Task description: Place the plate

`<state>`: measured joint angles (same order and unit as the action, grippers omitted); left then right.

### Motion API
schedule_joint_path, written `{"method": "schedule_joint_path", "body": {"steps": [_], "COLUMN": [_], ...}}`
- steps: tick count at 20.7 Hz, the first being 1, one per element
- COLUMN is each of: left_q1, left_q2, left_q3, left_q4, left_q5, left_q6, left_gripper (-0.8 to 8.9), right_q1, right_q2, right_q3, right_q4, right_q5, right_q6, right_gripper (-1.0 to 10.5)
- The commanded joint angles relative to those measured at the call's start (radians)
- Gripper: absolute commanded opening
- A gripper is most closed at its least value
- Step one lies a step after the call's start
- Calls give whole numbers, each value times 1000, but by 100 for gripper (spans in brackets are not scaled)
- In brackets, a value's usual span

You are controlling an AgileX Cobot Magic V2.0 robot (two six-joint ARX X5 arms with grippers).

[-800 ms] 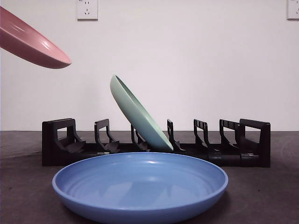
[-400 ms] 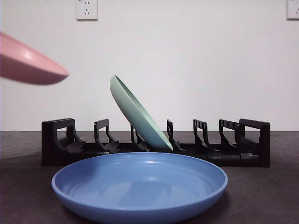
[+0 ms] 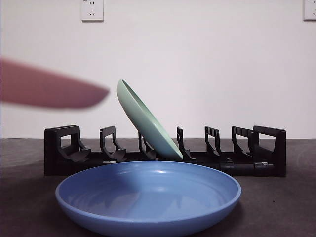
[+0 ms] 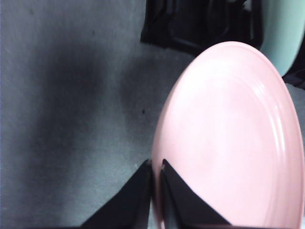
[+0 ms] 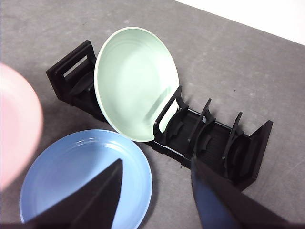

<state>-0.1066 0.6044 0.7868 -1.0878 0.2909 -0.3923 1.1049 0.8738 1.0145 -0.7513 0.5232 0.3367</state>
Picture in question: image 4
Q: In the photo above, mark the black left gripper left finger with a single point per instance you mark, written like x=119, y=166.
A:
x=128, y=205

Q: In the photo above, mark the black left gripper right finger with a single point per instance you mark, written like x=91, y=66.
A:
x=186, y=207

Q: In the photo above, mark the pink round plate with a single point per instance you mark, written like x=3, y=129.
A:
x=228, y=133

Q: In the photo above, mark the pale green round plate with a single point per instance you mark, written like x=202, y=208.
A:
x=281, y=35

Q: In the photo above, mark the black plastic dish rack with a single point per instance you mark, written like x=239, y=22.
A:
x=195, y=23

